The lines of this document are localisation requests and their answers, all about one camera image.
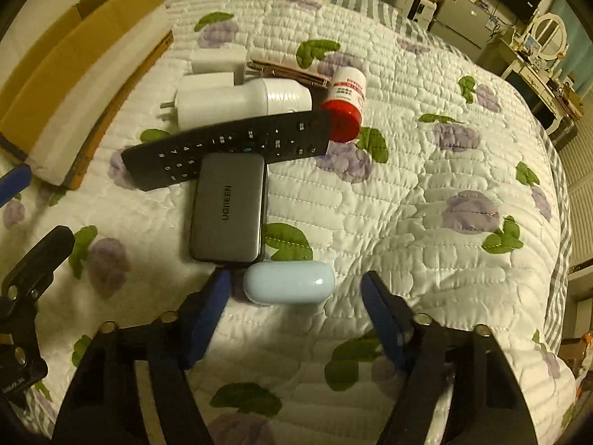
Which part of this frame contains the white cylindrical electric device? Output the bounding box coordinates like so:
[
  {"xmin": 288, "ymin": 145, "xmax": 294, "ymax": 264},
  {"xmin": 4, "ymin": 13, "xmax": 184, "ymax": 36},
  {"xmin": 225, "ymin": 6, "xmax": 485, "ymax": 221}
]
[{"xmin": 160, "ymin": 78, "xmax": 312, "ymax": 131}]

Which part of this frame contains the black TV remote control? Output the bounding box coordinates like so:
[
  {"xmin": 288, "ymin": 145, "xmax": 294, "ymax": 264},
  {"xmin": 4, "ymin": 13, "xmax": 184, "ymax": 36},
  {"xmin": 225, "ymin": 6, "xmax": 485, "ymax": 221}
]
[{"xmin": 122, "ymin": 109, "xmax": 331, "ymax": 191}]

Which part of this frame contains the floral quilted bed cover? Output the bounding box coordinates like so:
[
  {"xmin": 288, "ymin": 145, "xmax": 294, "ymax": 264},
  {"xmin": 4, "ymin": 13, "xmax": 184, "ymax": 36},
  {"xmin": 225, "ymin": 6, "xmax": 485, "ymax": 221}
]
[{"xmin": 1, "ymin": 0, "xmax": 575, "ymax": 444}]

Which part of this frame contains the open cardboard box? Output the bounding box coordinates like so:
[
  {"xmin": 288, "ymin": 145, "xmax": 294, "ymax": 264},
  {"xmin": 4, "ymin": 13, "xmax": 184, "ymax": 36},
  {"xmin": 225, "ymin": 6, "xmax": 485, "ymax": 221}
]
[{"xmin": 1, "ymin": 0, "xmax": 173, "ymax": 190}]

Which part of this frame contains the white bottle red cap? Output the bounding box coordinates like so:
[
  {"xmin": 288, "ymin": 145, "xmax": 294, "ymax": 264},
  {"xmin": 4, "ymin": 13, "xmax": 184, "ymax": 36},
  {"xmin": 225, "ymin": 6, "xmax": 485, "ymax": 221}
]
[{"xmin": 321, "ymin": 66, "xmax": 367, "ymax": 143}]

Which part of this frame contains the grey UGREEN power bank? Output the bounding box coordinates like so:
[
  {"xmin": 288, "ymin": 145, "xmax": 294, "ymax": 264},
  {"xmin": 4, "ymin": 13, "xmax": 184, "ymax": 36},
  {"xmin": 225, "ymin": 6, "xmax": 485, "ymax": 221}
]
[{"xmin": 189, "ymin": 153, "xmax": 267, "ymax": 265}]

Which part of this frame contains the white suitcase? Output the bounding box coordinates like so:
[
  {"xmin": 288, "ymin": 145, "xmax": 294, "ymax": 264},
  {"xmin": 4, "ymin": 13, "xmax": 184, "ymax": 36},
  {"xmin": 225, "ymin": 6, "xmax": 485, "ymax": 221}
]
[{"xmin": 382, "ymin": 0, "xmax": 438, "ymax": 29}]

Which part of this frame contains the grey mini fridge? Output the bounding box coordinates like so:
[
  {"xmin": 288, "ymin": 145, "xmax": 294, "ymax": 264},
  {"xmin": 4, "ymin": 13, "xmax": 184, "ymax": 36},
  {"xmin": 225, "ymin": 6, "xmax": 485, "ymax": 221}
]
[{"xmin": 429, "ymin": 0, "xmax": 498, "ymax": 62}]

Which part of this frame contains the light blue earbuds case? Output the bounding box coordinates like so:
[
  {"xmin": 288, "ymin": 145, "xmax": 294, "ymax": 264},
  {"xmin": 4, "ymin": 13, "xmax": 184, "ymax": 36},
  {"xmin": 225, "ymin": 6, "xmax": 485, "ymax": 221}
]
[{"xmin": 242, "ymin": 260, "xmax": 336, "ymax": 306}]

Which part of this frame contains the white oval vanity mirror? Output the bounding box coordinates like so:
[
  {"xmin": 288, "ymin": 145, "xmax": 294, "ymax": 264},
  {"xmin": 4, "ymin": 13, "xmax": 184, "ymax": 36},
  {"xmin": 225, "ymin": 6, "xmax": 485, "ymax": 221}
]
[{"xmin": 528, "ymin": 12, "xmax": 569, "ymax": 61}]

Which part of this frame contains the white dressing table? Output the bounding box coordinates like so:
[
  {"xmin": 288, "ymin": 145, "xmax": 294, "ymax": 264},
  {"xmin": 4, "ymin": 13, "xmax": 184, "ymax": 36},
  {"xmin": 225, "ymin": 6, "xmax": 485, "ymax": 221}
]
[{"xmin": 498, "ymin": 40, "xmax": 584, "ymax": 136}]

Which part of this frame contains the pink folding pocket tool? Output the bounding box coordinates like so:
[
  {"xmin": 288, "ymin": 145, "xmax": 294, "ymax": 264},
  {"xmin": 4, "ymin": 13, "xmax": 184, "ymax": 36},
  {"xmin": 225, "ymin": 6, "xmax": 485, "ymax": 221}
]
[{"xmin": 246, "ymin": 58, "xmax": 330, "ymax": 89}]

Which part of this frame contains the white wall charger plug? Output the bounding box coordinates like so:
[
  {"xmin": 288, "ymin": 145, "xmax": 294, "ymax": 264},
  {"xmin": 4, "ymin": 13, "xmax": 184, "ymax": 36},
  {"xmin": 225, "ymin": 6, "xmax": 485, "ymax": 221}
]
[{"xmin": 190, "ymin": 47, "xmax": 247, "ymax": 75}]

